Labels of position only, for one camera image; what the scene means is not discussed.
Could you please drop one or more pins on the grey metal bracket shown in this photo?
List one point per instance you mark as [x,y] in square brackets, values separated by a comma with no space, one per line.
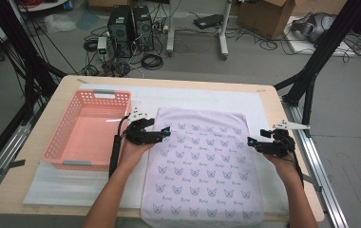
[311,181]
[14,164]

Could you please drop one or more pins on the small white box device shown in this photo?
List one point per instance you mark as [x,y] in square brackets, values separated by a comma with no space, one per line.
[102,44]

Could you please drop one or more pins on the black flat device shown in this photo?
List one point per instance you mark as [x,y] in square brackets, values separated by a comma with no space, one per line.
[208,21]

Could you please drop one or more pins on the clear plastic bag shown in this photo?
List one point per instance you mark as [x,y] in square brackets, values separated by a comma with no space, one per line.
[60,22]

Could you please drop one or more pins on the person's right hand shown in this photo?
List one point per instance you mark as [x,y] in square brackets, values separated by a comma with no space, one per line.
[286,166]

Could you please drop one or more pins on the pink plastic basket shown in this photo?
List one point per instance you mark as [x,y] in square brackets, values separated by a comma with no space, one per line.
[86,142]

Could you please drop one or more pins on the grey rounded device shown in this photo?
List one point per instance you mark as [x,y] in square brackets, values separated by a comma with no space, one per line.
[314,27]

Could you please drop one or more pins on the black computer tower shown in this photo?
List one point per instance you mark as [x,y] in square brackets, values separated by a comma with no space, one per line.
[120,31]
[143,28]

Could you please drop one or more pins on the aluminium rail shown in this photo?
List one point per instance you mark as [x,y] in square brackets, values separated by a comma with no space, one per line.
[7,148]
[314,155]

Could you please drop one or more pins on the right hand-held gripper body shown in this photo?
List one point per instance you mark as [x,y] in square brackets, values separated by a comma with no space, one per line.
[280,147]

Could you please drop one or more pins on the black metal frame post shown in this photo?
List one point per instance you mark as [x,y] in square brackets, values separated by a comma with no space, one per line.
[324,47]
[17,41]

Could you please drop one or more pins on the lilac printed towel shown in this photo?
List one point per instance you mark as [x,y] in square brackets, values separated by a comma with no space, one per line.
[200,164]

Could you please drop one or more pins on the white floor board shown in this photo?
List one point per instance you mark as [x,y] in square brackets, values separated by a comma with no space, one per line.
[299,46]

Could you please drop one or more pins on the white round table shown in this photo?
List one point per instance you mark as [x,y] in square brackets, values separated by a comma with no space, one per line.
[42,6]

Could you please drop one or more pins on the white grid mat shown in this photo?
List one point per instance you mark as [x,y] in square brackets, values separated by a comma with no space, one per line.
[61,186]

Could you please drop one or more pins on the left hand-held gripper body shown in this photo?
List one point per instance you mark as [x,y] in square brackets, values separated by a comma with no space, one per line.
[139,137]

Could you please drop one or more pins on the white metal stand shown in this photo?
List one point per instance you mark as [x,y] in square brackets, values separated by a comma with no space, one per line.
[170,31]

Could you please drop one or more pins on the person's left hand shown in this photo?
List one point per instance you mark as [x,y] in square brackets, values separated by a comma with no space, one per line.
[131,155]

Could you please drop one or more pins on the large cardboard box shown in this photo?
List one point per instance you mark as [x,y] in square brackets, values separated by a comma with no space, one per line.
[264,19]

